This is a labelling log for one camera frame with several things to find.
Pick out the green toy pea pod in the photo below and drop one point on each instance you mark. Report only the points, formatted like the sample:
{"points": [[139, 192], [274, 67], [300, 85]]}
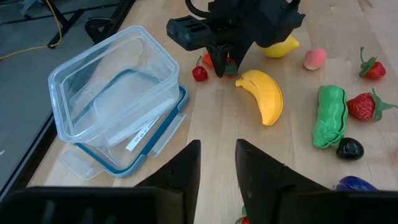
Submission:
{"points": [[329, 115]]}

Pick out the purple toy eggplant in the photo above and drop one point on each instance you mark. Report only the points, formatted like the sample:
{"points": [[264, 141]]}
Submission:
{"points": [[354, 184]]}

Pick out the yellow toy banana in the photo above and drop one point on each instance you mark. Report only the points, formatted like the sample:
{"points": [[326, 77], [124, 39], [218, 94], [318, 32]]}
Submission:
{"points": [[264, 96]]}

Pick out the black frame bracket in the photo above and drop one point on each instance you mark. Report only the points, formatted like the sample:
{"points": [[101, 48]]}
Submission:
{"points": [[99, 26]]}

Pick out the black aluminium table frame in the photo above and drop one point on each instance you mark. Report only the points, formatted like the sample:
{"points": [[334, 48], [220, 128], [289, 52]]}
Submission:
{"points": [[119, 14]]}

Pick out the black stand base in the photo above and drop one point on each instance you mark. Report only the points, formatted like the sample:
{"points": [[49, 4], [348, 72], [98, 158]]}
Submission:
{"points": [[66, 26]]}

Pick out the yellow toy lemon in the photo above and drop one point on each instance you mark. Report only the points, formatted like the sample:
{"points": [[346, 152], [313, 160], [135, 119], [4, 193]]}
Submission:
{"points": [[280, 49]]}

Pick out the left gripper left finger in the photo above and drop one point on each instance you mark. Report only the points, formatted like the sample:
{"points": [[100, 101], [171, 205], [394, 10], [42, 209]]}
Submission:
{"points": [[174, 174]]}

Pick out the red toy strawberry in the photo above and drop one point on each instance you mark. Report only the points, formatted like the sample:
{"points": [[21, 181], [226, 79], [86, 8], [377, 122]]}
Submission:
{"points": [[376, 71], [360, 107], [207, 59], [245, 221]]}

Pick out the pink toy peach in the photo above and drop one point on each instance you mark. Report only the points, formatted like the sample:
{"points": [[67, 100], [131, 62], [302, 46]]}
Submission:
{"points": [[314, 59]]}

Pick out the clear plastic tupperware container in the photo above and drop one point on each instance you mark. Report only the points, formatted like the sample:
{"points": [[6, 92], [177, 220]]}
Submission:
{"points": [[77, 77]]}

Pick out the black toy cherry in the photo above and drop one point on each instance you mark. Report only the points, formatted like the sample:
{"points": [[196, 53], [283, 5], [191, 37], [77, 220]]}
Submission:
{"points": [[349, 149]]}

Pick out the clear lid with blue rim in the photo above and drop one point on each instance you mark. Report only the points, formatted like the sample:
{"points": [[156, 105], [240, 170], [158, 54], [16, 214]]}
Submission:
{"points": [[118, 155]]}

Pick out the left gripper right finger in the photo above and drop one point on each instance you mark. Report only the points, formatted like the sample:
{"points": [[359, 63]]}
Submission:
{"points": [[264, 183]]}

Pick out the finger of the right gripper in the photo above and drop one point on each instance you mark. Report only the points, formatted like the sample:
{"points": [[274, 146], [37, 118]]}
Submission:
{"points": [[220, 59], [241, 49]]}

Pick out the red toy cherry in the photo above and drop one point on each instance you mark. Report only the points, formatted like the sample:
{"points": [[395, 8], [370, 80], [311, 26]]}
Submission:
{"points": [[200, 74]]}

